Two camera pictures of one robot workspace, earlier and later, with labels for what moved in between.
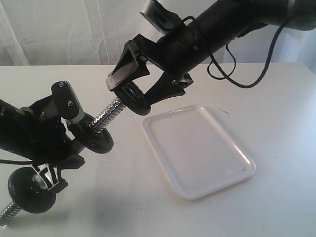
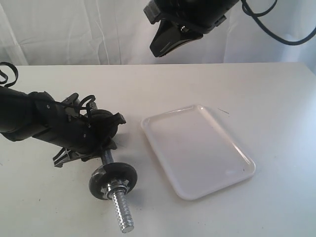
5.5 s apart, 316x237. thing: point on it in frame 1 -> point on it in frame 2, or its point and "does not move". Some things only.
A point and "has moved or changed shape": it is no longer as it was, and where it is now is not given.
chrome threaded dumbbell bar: [11, 208] -> [123, 213]
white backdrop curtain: [97, 32] does not move
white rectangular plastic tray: [201, 157] does not move
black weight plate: [133, 98] -> [99, 116]
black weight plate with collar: [27, 190] -> [107, 179]
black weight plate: [85, 135] has moved or changed shape
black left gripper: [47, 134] -> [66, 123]
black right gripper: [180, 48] -> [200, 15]
